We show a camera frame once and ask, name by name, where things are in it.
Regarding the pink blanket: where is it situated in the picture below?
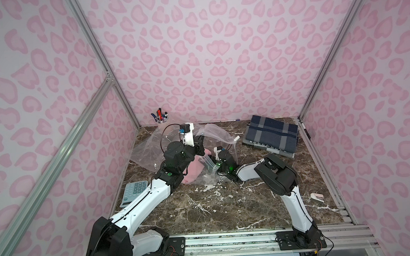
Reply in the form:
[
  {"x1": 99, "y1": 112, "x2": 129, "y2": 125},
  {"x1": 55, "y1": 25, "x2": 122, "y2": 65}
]
[{"x1": 182, "y1": 155, "x2": 205, "y2": 185}]

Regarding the clear plastic vacuum bag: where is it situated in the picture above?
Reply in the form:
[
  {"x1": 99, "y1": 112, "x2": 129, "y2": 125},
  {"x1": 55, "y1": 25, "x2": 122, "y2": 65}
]
[{"x1": 131, "y1": 123, "x2": 237, "y2": 191}]

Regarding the dark blanket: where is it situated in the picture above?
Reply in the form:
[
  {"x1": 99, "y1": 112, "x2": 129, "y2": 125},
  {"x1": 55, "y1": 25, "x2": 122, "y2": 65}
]
[{"x1": 243, "y1": 115, "x2": 299, "y2": 156}]

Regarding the grey white checked blanket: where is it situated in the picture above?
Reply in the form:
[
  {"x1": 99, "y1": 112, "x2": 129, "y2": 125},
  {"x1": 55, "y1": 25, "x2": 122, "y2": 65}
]
[{"x1": 242, "y1": 139, "x2": 295, "y2": 159}]

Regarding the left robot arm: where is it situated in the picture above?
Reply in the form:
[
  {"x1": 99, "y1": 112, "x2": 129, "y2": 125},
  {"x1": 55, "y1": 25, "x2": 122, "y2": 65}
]
[{"x1": 86, "y1": 136, "x2": 205, "y2": 256}]

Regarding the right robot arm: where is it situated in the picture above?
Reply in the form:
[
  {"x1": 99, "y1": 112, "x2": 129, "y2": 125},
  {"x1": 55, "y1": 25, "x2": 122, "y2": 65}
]
[{"x1": 213, "y1": 150, "x2": 327, "y2": 251}]

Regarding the blue marker pen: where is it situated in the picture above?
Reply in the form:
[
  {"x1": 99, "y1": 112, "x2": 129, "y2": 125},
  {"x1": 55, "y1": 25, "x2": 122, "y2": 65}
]
[{"x1": 151, "y1": 113, "x2": 160, "y2": 123}]

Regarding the light blue calculator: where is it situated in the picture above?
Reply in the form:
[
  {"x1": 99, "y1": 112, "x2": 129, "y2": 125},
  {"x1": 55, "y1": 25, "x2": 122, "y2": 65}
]
[{"x1": 120, "y1": 181, "x2": 149, "y2": 208}]

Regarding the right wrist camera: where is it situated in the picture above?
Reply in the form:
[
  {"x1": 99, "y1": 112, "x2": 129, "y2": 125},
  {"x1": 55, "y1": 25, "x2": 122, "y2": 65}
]
[{"x1": 214, "y1": 146, "x2": 225, "y2": 160}]

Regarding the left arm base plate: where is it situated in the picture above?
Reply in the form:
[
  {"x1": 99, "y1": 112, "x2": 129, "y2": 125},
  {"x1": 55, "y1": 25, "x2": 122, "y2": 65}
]
[{"x1": 143, "y1": 237, "x2": 186, "y2": 256}]

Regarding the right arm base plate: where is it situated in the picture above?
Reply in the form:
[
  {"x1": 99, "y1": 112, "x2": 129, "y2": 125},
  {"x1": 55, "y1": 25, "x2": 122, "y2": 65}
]
[{"x1": 275, "y1": 227, "x2": 327, "y2": 251}]

